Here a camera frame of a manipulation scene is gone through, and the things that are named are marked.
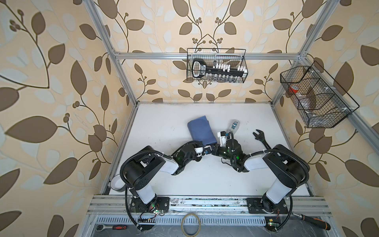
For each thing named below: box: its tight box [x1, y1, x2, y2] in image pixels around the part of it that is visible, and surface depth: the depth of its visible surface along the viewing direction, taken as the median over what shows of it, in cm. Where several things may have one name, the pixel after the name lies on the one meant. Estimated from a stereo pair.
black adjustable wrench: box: [252, 129, 272, 150], surface depth 101 cm
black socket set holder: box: [191, 58, 248, 79], surface depth 84 cm
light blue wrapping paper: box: [187, 115, 218, 147], surface depth 98 cm
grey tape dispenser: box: [227, 119, 241, 134], surface depth 104 cm
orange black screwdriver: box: [292, 212, 332, 231], surface depth 71 cm
